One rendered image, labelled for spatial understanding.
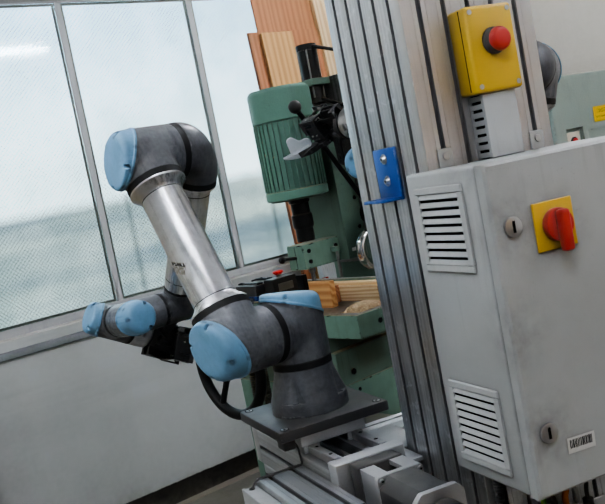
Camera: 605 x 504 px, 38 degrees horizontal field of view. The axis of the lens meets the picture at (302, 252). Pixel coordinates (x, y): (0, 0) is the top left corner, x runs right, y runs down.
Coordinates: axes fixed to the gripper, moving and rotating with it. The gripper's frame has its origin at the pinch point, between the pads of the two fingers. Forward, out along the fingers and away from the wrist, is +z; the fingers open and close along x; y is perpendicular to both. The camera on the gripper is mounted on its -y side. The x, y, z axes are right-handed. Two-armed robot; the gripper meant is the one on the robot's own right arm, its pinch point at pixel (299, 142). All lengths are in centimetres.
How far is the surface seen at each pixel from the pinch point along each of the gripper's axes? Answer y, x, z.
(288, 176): -6.9, 4.6, 7.3
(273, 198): -9.8, 9.4, 12.6
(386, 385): -59, 33, -9
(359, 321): -33, 33, -20
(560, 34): -103, -216, 66
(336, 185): -19.5, -5.3, 5.7
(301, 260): -27.1, 16.4, 10.5
